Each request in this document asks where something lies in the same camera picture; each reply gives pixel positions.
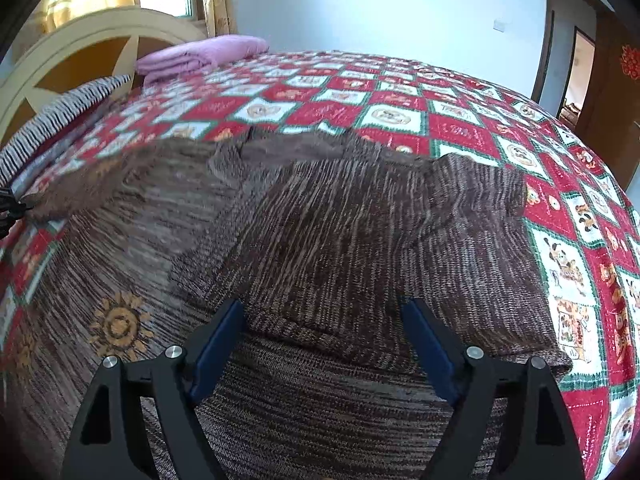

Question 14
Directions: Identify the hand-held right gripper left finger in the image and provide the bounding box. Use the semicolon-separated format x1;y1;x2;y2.
60;299;246;480

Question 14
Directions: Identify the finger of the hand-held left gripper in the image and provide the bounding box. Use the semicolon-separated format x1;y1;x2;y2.
0;187;34;237

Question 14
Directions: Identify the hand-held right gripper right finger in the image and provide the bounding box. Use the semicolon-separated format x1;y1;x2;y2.
400;298;586;480

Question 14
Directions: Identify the brown knitted sweater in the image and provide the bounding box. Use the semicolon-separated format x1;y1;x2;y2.
0;127;573;480

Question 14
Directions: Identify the black white striped pillow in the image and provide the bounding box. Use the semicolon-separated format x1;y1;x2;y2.
0;74;133;188

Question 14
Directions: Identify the cream wooden headboard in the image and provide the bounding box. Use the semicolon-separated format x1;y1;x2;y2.
0;6;208;133

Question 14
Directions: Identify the folded pink blanket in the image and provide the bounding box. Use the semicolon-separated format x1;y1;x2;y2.
136;35;270;87

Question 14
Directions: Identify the red checked printed bedspread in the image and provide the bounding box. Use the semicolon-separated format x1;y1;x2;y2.
0;50;640;480

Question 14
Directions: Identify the brown wooden door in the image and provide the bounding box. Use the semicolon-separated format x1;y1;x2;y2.
580;12;640;161

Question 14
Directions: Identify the red paper door decoration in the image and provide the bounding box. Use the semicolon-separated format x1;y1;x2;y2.
620;44;640;82

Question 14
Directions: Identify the dark door frame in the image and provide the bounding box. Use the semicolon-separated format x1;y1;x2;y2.
531;0;621;126

